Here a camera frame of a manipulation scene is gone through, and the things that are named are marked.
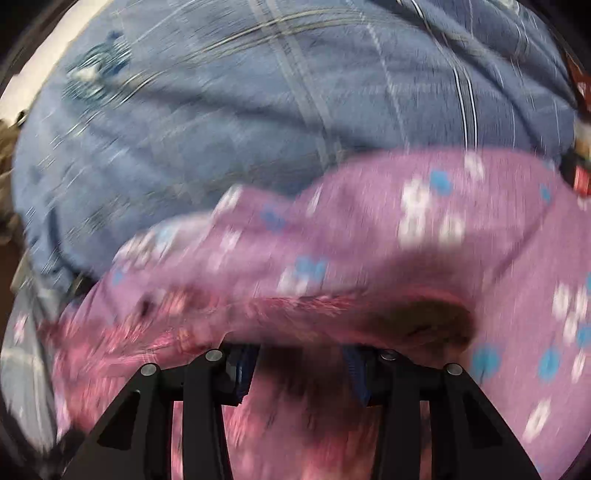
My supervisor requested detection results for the maroon floral shirt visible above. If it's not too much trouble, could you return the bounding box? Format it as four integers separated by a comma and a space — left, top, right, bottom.
41, 288, 476, 480

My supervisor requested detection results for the red plastic bag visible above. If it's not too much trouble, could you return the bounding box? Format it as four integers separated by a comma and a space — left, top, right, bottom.
566, 48, 591, 114

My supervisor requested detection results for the blue plaid quilt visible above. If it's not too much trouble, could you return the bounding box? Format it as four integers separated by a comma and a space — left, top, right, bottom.
11, 0, 580, 287

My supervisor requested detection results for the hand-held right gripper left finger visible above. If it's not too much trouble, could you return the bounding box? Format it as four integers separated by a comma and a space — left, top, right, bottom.
60, 346, 259, 480

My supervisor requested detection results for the small red packet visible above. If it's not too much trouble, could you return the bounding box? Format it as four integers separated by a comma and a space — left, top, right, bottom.
561, 152, 591, 197

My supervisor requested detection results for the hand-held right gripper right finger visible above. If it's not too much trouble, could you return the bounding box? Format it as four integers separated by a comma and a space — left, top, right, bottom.
342, 346, 542, 480

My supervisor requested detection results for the brown patterned cloth pile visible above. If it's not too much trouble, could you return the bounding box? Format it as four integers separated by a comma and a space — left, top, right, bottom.
0, 111, 26, 241

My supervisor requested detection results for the purple floral bedsheet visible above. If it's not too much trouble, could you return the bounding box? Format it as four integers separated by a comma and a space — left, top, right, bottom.
46, 148, 591, 480

